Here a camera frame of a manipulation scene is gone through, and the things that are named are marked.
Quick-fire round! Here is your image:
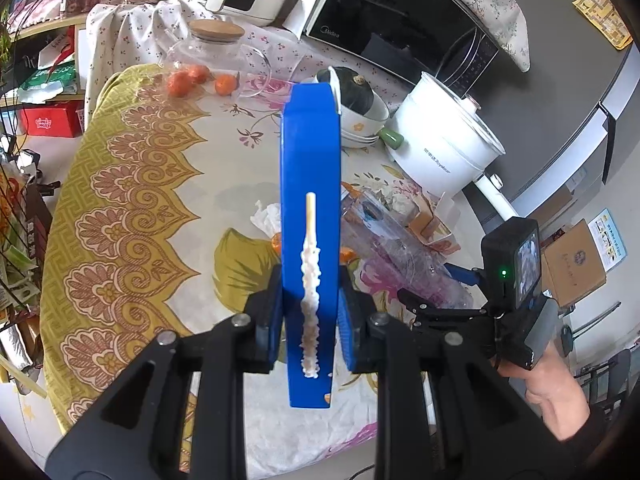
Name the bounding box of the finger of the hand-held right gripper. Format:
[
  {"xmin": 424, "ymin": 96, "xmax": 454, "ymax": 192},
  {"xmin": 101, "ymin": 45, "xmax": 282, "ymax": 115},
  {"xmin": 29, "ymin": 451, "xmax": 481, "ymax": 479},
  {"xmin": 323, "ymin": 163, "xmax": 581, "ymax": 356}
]
[
  {"xmin": 442, "ymin": 262, "xmax": 485, "ymax": 289},
  {"xmin": 397, "ymin": 287, "xmax": 497, "ymax": 335}
]

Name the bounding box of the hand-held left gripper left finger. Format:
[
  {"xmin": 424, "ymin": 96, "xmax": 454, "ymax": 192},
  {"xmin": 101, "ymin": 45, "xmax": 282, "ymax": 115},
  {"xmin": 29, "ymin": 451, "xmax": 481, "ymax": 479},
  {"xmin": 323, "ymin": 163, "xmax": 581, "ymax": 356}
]
[{"xmin": 45, "ymin": 262, "xmax": 287, "ymax": 480}]

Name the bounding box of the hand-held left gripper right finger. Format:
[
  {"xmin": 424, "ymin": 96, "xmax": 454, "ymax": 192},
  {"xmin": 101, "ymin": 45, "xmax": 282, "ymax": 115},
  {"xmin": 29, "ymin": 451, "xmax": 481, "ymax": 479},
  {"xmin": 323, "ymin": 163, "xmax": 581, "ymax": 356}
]
[{"xmin": 337, "ymin": 265, "xmax": 577, "ymax": 480}]

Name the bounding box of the brown paper carton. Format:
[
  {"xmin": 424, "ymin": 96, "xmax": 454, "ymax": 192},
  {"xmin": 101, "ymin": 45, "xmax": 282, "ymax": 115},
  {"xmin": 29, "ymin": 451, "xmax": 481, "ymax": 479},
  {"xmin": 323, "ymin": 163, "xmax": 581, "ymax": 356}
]
[{"xmin": 406, "ymin": 192, "xmax": 461, "ymax": 254}]

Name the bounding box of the crushed clear plastic bottle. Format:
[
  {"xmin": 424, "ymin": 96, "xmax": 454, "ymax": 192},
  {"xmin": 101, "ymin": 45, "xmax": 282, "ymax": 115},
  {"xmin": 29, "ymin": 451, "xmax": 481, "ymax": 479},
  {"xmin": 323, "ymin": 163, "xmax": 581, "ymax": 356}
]
[{"xmin": 342, "ymin": 187, "xmax": 474, "ymax": 312}]

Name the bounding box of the white tissue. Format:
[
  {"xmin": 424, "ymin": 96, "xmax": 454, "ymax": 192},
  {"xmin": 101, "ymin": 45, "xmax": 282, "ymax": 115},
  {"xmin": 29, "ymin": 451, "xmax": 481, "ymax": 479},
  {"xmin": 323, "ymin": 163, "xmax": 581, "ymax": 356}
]
[{"xmin": 249, "ymin": 200, "xmax": 282, "ymax": 236}]

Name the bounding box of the blue paper carton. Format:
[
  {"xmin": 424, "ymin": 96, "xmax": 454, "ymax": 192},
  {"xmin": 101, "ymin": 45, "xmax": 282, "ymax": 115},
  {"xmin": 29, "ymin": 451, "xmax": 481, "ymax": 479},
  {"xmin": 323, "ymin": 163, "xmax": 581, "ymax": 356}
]
[{"xmin": 277, "ymin": 81, "xmax": 344, "ymax": 410}]

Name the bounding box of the person's right hand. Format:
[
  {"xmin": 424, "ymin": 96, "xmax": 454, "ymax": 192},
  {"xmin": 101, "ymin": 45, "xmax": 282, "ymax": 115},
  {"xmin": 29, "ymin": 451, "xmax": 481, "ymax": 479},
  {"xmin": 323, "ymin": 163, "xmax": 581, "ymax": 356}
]
[{"xmin": 497, "ymin": 345, "xmax": 592, "ymax": 442}]

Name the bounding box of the blue and white printed box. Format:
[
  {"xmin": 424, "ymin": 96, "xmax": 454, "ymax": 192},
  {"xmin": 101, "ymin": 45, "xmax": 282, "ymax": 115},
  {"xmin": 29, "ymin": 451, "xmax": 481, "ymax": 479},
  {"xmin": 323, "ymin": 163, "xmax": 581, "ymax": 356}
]
[{"xmin": 588, "ymin": 208, "xmax": 627, "ymax": 269}]

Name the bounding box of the white electric cooking pot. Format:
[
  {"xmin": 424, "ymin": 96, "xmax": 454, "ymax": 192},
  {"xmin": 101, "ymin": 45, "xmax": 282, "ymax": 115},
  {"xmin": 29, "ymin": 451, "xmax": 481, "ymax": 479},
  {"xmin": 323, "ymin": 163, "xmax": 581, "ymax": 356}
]
[{"xmin": 389, "ymin": 70, "xmax": 522, "ymax": 222}]

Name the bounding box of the small green ceramic object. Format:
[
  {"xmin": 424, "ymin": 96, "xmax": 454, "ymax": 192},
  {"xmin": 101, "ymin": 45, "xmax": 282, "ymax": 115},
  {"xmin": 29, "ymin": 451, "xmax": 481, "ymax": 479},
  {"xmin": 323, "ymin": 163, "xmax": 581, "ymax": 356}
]
[{"xmin": 378, "ymin": 127, "xmax": 405, "ymax": 150}]

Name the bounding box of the glass pot lid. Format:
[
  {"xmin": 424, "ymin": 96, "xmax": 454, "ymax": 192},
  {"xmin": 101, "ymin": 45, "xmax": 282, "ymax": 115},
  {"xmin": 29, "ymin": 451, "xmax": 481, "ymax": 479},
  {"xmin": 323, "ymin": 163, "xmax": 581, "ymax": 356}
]
[{"xmin": 421, "ymin": 70, "xmax": 506, "ymax": 157}]

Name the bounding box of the grey refrigerator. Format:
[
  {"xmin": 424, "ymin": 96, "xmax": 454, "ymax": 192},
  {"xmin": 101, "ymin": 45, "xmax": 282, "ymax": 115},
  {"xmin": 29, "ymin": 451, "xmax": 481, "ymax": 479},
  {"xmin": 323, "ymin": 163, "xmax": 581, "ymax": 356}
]
[{"xmin": 450, "ymin": 0, "xmax": 640, "ymax": 217}]

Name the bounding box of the stack of white plates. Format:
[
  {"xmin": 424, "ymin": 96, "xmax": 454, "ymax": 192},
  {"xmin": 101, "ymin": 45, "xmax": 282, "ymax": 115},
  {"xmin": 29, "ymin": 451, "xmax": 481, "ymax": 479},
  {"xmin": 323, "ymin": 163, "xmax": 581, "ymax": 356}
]
[{"xmin": 342, "ymin": 120, "xmax": 389, "ymax": 150}]

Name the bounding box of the white flower print bowl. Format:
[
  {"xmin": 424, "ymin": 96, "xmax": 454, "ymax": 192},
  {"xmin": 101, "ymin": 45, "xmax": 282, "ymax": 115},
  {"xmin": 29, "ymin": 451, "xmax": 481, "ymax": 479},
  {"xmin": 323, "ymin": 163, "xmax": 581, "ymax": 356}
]
[{"xmin": 314, "ymin": 77, "xmax": 391, "ymax": 134}]

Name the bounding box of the dark green squash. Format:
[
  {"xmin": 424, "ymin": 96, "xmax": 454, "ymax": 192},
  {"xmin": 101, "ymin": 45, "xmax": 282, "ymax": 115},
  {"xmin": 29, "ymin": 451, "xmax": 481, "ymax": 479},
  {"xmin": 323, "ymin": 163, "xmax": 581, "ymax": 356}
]
[{"xmin": 315, "ymin": 65, "xmax": 374, "ymax": 116}]

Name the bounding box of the black microwave oven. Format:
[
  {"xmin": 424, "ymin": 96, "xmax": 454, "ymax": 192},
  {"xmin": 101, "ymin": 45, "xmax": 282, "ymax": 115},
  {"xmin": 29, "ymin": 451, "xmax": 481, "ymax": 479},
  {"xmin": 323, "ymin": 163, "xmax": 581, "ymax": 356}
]
[{"xmin": 299, "ymin": 0, "xmax": 502, "ymax": 99}]

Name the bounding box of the yellow printed sheet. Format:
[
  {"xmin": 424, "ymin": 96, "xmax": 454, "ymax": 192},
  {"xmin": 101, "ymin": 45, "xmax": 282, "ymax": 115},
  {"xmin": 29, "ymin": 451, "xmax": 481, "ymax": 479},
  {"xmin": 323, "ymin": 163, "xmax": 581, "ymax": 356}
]
[{"xmin": 572, "ymin": 0, "xmax": 634, "ymax": 51}]

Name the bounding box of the floral microwave cover cloth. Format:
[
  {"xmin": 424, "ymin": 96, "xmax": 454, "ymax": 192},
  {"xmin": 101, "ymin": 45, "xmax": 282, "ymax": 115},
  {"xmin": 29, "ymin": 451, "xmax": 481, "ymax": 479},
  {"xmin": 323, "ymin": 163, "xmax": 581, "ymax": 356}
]
[{"xmin": 429, "ymin": 0, "xmax": 531, "ymax": 74}]

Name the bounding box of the glass pitcher with cork lid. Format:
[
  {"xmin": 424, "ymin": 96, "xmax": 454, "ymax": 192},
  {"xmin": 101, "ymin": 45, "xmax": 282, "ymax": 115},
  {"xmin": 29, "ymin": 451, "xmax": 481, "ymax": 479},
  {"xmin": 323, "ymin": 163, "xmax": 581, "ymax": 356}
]
[{"xmin": 159, "ymin": 19, "xmax": 274, "ymax": 99}]

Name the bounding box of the red cardboard box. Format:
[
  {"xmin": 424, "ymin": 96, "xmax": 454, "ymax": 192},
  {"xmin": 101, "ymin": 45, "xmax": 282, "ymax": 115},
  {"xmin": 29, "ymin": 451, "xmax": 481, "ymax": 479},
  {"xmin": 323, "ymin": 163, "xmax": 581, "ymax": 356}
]
[{"xmin": 18, "ymin": 101, "xmax": 84, "ymax": 137}]

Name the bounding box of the green and white package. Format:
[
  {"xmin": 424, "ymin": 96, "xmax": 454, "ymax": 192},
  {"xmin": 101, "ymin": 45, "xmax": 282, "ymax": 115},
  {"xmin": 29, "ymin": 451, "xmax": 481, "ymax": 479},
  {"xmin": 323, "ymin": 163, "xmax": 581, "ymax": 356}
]
[{"xmin": 22, "ymin": 62, "xmax": 79, "ymax": 104}]

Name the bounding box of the black wire rack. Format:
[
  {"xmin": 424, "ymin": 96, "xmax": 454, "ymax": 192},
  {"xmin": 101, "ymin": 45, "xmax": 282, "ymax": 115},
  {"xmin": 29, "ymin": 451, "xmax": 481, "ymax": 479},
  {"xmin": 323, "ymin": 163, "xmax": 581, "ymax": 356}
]
[{"xmin": 0, "ymin": 119, "xmax": 62, "ymax": 387}]

